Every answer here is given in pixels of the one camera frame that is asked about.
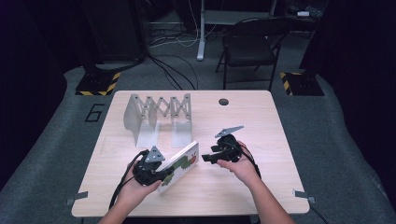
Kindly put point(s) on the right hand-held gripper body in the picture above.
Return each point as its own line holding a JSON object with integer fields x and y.
{"x": 229, "y": 147}

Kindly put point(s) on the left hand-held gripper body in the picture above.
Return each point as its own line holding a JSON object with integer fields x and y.
{"x": 146, "y": 171}

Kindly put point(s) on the white picture book with caterpillar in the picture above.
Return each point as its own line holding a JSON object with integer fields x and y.
{"x": 183, "y": 161}

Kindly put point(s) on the person's left hand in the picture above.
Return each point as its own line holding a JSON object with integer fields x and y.
{"x": 137, "y": 189}

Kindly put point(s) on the person's right hand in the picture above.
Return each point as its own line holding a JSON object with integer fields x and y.
{"x": 241, "y": 169}

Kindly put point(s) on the white expandable metal book rack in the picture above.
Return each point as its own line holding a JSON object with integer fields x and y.
{"x": 146, "y": 121}

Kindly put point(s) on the black stand base, striped edge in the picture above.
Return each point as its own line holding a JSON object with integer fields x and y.
{"x": 96, "y": 82}
{"x": 303, "y": 84}

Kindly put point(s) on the black folding chair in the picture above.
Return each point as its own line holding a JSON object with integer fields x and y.
{"x": 249, "y": 46}

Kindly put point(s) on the white desk leg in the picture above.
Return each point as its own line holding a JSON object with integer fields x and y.
{"x": 201, "y": 37}

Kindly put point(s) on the grey desk top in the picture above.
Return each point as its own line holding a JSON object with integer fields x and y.
{"x": 236, "y": 17}

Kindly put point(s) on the black cabinet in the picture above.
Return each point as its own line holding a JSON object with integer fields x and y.
{"x": 115, "y": 28}

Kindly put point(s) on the dark curtain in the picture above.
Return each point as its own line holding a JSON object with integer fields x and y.
{"x": 25, "y": 77}
{"x": 358, "y": 77}

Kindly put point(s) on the small white device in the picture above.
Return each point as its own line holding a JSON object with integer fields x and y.
{"x": 303, "y": 13}

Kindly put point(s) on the grey table bracket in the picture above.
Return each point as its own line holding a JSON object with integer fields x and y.
{"x": 76, "y": 197}
{"x": 303, "y": 195}

